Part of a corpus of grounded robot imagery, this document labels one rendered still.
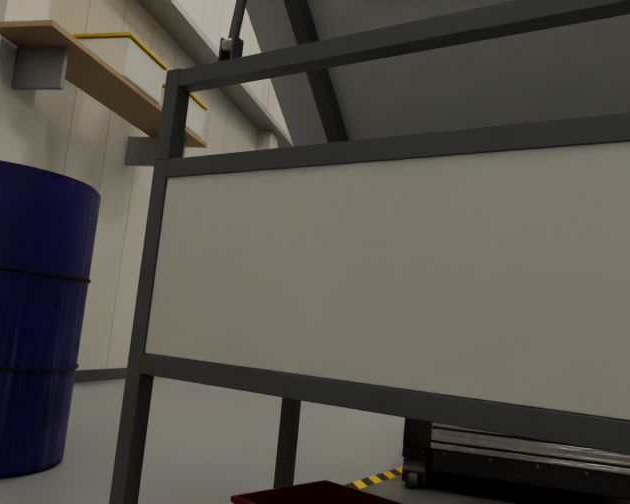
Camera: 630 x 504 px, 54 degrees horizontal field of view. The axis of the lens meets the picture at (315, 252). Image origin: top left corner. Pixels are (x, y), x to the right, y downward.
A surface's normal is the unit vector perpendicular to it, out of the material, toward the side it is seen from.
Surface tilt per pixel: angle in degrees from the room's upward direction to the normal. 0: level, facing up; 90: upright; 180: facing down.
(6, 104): 90
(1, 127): 90
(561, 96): 134
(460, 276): 90
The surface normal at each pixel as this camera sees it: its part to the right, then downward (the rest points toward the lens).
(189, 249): -0.53, -0.16
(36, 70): -0.23, -0.15
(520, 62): -0.44, 0.56
